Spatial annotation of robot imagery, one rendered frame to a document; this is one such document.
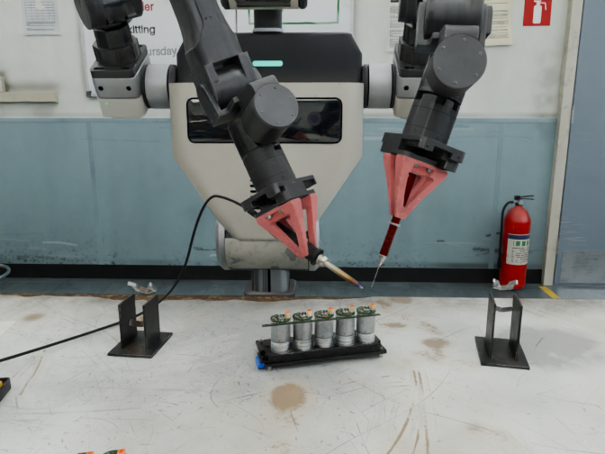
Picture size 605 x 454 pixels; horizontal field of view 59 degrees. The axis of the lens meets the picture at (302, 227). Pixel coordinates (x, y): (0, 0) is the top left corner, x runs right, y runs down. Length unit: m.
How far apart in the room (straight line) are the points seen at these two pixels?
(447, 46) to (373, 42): 2.64
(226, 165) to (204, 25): 0.38
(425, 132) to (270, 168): 0.20
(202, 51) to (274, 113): 0.14
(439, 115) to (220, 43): 0.30
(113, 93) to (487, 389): 0.87
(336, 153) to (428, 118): 0.39
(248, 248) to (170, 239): 2.38
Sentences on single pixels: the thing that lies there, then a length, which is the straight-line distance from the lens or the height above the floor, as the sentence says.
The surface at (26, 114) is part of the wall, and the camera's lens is 3.68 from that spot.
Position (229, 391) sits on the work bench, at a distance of 0.64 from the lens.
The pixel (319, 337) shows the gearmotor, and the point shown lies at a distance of 0.68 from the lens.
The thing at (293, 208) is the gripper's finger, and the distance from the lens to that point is 0.69.
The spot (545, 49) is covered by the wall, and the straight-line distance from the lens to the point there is 3.47.
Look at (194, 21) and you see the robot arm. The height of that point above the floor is 1.17.
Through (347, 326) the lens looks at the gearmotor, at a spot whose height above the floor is 0.80.
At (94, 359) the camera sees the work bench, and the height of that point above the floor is 0.75.
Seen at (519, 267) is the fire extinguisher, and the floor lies 0.15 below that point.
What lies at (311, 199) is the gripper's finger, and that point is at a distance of 0.73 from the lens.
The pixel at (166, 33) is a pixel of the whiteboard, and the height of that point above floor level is 1.47.
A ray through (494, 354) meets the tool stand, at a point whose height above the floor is 0.75.
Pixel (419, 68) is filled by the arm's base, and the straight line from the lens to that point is 1.08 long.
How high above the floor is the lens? 1.07
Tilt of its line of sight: 13 degrees down
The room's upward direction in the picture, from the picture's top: straight up
